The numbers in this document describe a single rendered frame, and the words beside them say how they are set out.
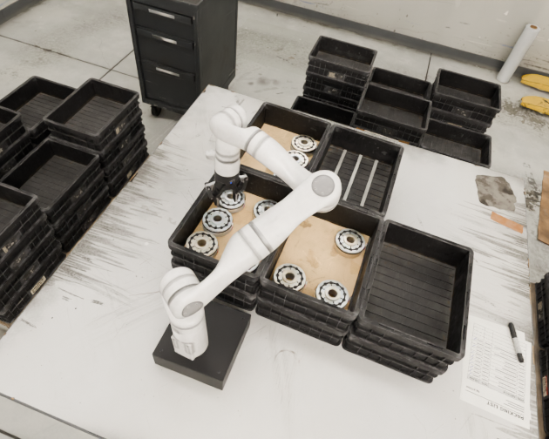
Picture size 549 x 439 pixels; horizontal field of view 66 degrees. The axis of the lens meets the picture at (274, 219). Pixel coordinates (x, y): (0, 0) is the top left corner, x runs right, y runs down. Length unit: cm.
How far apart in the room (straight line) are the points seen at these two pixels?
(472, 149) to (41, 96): 259
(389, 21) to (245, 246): 372
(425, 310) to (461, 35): 342
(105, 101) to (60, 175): 50
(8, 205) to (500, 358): 201
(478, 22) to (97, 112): 332
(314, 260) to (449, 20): 338
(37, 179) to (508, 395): 217
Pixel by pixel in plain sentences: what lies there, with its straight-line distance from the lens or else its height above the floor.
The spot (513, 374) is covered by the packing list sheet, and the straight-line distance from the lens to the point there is 164.
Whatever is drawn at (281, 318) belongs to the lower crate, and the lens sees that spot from 140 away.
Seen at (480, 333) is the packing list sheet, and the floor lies 70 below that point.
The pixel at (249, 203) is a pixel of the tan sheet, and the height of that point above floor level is 83.
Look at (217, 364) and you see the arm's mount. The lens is 127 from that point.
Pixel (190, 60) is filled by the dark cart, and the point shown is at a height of 55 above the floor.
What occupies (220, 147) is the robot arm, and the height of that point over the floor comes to 119.
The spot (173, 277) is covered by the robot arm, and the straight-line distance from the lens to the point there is 103.
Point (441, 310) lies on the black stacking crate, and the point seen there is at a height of 83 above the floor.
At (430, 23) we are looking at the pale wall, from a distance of 448.
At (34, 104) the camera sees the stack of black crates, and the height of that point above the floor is 38.
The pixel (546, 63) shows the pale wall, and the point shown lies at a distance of 470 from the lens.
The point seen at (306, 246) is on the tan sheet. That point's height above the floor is 83.
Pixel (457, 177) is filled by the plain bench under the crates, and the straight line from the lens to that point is 210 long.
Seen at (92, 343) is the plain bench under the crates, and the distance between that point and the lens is 144.
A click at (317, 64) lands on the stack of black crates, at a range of 286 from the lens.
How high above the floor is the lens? 199
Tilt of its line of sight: 51 degrees down
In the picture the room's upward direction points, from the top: 10 degrees clockwise
